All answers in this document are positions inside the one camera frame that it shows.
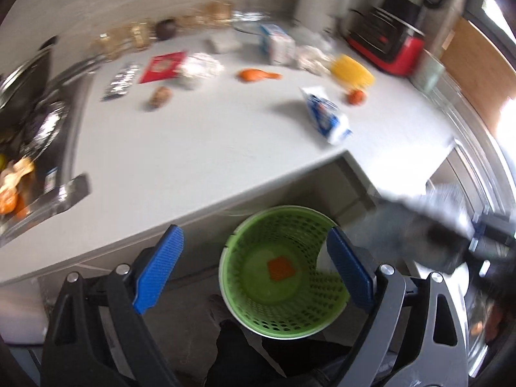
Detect small orange peel piece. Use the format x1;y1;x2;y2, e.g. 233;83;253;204
346;89;366;106

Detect large orange peel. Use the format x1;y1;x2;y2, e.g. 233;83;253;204
237;68;283;83

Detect green perforated trash basket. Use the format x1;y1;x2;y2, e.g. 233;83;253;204
219;205;350;340

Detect food scraps in sink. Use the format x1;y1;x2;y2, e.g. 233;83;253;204
0;156;35;217

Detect blue white plastic bag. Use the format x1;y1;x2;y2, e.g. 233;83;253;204
300;86;351;146

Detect white ceramic cup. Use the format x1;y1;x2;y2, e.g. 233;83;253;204
409;50;445;95

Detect wooden cutting board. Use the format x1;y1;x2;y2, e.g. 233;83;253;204
440;17;515;134

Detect black pan with lid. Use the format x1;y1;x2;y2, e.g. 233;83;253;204
0;36;59;144

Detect yellow foam fruit net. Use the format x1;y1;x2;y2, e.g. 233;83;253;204
330;54;375;89

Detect silver blister pack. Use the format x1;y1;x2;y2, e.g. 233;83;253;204
102;62;141;101

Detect red black blender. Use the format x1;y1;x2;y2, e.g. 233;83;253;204
347;0;448;77

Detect red snack packet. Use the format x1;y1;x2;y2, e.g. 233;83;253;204
139;52;187;84

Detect crumpled white paper ball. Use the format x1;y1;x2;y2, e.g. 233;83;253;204
178;53;225;90

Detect crumpled white tissue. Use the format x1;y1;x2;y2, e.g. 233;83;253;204
296;45;334;76

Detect white sponge block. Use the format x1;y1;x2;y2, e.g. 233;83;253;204
208;31;242;54

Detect dark brown small pot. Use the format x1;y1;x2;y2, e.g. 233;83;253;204
155;18;178;41

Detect blue white milk carton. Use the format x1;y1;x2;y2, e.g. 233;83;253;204
260;24;296;65

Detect amber glass mug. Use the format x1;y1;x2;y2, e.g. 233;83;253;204
176;9;209;30

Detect amber ribbed glass cup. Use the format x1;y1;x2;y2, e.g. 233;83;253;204
205;1;233;27

